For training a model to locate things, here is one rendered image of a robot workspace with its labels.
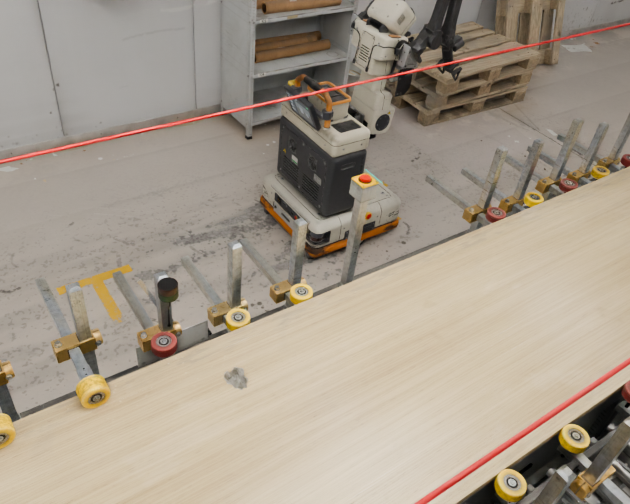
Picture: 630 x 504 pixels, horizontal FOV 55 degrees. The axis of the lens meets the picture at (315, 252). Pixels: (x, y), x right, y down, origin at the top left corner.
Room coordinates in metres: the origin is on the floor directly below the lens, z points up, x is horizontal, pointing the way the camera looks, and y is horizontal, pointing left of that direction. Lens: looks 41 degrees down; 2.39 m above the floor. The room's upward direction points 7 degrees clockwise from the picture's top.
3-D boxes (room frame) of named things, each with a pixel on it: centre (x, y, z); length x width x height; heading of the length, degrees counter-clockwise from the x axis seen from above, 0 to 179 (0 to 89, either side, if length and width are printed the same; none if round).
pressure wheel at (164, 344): (1.22, 0.43, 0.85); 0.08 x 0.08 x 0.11
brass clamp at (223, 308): (1.45, 0.27, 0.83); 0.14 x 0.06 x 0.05; 129
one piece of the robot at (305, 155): (3.05, 0.02, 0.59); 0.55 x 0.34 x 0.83; 39
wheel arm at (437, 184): (2.30, -0.62, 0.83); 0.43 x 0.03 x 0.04; 39
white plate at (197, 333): (1.34, 0.44, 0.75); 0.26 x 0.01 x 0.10; 129
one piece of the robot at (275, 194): (2.89, 0.19, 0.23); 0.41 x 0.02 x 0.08; 39
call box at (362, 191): (1.78, -0.14, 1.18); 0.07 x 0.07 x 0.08; 39
